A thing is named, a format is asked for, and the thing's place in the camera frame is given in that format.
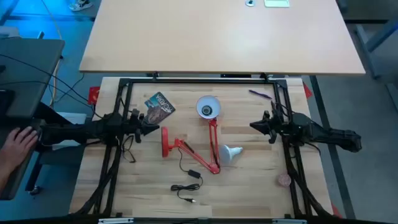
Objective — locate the person's shoe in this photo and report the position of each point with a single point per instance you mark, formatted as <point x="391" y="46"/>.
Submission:
<point x="81" y="5"/>

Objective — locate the round silver table grommet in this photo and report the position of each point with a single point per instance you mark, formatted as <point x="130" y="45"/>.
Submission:
<point x="250" y="3"/>

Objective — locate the dark grey desk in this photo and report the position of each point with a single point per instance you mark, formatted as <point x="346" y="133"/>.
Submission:
<point x="31" y="49"/>

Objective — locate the small printed packet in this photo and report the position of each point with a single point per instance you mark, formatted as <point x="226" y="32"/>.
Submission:
<point x="160" y="107"/>

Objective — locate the black aluminium rig frame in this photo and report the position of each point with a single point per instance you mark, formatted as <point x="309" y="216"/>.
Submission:
<point x="202" y="81"/>

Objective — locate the person's hand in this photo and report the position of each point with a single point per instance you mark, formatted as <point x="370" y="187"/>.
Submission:
<point x="18" y="146"/>

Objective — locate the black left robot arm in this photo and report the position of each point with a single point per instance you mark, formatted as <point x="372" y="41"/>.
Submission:
<point x="93" y="129"/>

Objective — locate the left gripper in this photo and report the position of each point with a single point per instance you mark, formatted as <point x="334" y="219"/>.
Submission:
<point x="135" y="127"/>

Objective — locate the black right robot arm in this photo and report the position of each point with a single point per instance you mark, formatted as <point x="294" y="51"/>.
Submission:
<point x="326" y="133"/>

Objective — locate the grey metal table leg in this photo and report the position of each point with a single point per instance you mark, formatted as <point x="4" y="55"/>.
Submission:
<point x="376" y="40"/>

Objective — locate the purple pen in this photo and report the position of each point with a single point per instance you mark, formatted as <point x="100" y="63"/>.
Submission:
<point x="260" y="94"/>

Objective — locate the large light wood table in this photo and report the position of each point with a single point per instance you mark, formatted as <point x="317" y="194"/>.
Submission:
<point x="217" y="37"/>

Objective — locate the black keyboard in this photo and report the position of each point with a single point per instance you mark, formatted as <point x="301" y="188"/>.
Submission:
<point x="6" y="102"/>

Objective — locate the pink speckled tape roll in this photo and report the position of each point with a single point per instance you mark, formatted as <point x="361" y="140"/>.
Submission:
<point x="284" y="180"/>

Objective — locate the red articulated desk lamp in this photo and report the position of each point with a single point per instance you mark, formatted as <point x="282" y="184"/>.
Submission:
<point x="165" y="141"/>

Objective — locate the silver metal bracket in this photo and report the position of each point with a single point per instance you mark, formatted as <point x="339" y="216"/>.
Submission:
<point x="116" y="221"/>
<point x="289" y="221"/>

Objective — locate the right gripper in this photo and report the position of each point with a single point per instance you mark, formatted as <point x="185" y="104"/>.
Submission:
<point x="273" y="127"/>

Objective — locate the white rectangular pad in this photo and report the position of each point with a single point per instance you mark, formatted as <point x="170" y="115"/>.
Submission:
<point x="276" y="3"/>

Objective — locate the white reflector lightbulb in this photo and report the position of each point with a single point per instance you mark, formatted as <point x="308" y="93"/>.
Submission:
<point x="227" y="154"/>

